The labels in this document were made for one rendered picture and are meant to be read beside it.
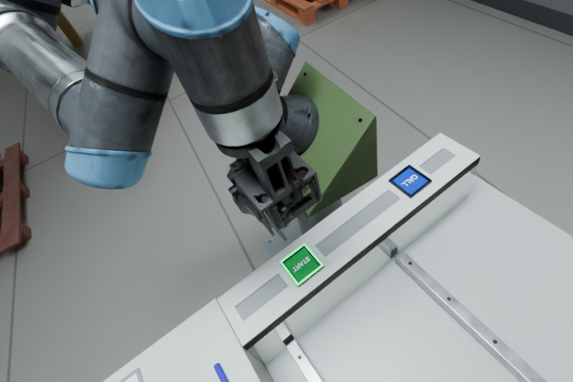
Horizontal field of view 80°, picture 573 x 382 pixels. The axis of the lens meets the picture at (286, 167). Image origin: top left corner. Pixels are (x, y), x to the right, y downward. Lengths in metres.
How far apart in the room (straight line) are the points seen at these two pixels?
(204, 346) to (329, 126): 0.51
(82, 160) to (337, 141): 0.55
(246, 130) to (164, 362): 0.44
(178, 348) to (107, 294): 1.46
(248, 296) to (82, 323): 1.53
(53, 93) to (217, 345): 0.42
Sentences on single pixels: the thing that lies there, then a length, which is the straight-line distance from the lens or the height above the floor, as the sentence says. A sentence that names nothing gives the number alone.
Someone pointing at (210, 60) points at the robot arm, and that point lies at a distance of 0.25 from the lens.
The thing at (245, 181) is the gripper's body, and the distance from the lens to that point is 0.37.
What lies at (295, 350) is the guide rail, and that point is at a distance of 0.69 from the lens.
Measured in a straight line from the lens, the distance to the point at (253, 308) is 0.62.
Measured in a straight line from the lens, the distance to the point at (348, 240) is 0.63.
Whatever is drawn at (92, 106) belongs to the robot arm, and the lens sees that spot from 0.36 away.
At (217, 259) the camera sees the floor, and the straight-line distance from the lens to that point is 1.84.
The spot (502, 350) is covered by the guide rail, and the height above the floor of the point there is 0.85.
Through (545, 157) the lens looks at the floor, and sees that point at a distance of 2.15.
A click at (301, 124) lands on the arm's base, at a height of 0.98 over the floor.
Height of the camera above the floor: 1.51
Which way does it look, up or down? 48 degrees down
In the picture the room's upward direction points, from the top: 18 degrees counter-clockwise
